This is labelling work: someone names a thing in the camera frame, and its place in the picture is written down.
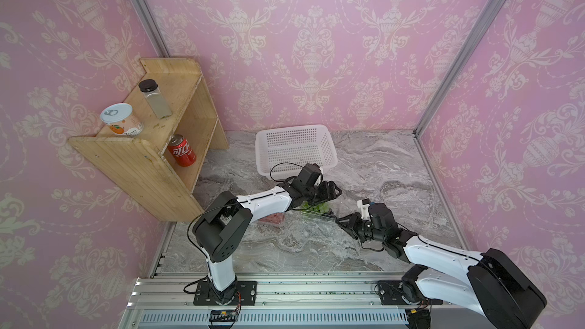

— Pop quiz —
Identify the white plastic basket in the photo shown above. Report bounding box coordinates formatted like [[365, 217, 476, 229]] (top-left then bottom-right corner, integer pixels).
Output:
[[255, 124, 338, 180]]

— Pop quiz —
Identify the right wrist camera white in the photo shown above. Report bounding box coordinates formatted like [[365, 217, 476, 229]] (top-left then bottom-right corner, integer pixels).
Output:
[[356, 199, 371, 221]]

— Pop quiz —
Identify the green grape bunch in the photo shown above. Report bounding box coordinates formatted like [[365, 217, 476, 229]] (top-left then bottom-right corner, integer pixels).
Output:
[[300, 203, 333, 217]]

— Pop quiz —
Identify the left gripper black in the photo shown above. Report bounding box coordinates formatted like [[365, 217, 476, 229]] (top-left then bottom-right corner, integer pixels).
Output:
[[303, 180, 344, 207]]

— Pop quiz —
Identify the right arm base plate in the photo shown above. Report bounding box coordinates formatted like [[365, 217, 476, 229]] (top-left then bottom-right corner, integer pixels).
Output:
[[373, 280, 444, 309]]

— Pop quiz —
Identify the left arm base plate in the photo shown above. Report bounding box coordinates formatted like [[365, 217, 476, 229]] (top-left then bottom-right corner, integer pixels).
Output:
[[193, 279, 257, 307]]

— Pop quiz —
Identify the aluminium rail frame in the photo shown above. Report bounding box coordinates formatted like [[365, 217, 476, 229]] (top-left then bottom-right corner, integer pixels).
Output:
[[117, 270, 522, 329]]

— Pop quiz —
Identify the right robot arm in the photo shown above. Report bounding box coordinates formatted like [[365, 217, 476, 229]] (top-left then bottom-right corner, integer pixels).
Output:
[[335, 200, 547, 328]]

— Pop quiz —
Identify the clear bottle black cap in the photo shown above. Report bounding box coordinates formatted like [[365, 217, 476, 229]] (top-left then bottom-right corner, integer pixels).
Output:
[[138, 79, 172, 120]]

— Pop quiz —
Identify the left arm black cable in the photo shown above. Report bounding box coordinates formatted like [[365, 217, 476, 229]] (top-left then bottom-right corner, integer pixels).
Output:
[[269, 161, 306, 183]]

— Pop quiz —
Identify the white orange printed can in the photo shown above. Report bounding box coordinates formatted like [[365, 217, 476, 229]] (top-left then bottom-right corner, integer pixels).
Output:
[[100, 103, 143, 137]]

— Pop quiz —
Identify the wooden shelf unit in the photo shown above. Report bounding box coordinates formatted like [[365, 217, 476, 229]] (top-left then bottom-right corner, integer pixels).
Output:
[[68, 57, 229, 222]]

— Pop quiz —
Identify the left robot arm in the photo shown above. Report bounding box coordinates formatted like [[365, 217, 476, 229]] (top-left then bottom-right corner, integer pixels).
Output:
[[187, 164, 342, 306]]

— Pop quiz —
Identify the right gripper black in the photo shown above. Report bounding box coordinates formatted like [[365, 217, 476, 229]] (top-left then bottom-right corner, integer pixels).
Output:
[[335, 212, 387, 245]]

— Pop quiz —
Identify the red cola can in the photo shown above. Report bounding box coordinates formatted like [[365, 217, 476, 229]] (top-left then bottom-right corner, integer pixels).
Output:
[[167, 134, 197, 168]]

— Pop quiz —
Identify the clear plastic clamshell container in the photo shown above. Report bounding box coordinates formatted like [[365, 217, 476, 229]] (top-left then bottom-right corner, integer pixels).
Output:
[[257, 211, 287, 227]]

